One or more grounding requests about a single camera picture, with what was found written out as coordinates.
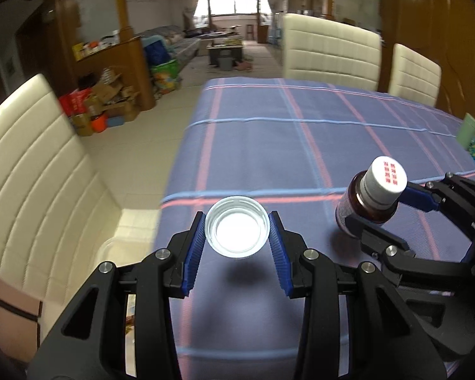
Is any brown medicine bottle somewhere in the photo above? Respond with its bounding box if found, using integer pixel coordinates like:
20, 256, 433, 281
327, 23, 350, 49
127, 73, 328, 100
335, 156, 408, 238

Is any white bottle cap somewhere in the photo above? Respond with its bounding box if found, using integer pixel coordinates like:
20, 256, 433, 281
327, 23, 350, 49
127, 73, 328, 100
205, 196, 270, 259

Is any clear plastic trash bin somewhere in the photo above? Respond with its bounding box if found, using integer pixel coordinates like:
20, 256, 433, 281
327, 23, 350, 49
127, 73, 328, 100
94, 235, 152, 377

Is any green card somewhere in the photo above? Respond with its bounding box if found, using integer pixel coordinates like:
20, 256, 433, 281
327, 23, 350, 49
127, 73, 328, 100
456, 113, 475, 150

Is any cream chair far right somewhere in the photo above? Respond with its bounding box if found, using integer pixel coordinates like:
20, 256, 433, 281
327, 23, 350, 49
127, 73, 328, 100
388, 43, 442, 107

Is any cream chair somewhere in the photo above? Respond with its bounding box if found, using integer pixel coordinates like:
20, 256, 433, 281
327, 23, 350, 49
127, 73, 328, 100
0, 74, 122, 337
282, 14, 382, 91
388, 43, 442, 107

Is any cream chair near left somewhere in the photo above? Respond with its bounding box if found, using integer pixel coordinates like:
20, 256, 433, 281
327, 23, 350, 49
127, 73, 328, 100
0, 74, 122, 337

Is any blue plaid tablecloth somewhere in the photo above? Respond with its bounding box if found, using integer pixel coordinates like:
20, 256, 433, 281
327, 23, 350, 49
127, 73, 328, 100
154, 77, 475, 379

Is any cream chair far centre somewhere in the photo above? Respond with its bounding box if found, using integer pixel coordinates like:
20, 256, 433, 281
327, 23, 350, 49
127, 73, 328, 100
282, 14, 382, 91

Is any orange bucket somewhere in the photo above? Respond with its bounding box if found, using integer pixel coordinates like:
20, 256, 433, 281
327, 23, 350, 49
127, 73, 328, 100
90, 113, 107, 133

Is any pile of cardboard boxes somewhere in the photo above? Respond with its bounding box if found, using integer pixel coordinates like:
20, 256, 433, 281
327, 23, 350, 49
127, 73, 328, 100
65, 68, 141, 136

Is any wooden stool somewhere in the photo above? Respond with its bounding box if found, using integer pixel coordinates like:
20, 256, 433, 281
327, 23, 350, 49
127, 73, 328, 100
245, 24, 255, 40

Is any dark coffee table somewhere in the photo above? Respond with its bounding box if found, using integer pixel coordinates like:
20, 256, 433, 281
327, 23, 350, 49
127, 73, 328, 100
206, 40, 244, 66

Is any green printed bag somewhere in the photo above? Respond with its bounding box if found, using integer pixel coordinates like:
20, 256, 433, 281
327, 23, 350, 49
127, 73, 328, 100
150, 58, 179, 94

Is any wooden divider cabinet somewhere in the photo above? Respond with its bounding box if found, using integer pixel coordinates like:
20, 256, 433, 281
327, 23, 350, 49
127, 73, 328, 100
54, 0, 156, 111

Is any grey sofa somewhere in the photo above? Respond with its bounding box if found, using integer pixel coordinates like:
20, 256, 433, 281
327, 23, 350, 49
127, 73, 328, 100
137, 25, 201, 70

